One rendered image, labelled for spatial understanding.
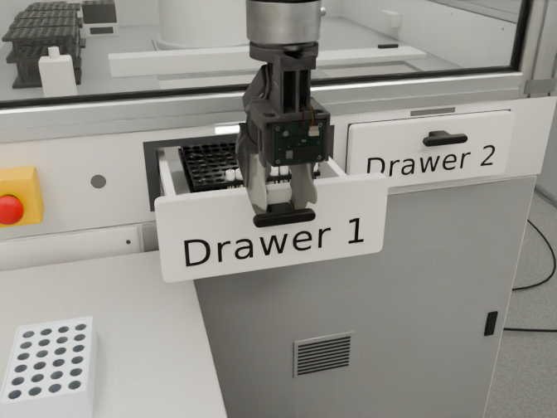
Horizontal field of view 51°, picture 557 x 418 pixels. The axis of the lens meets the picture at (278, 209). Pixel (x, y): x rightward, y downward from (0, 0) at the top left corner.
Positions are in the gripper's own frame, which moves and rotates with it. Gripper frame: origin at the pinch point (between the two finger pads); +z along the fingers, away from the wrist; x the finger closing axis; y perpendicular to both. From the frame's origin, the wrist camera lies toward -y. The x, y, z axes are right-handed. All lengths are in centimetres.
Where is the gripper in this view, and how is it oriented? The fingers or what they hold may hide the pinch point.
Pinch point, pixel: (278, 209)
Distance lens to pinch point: 69.9
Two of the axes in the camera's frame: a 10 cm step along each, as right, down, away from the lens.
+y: 2.6, 4.4, -8.6
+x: 9.7, -1.2, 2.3
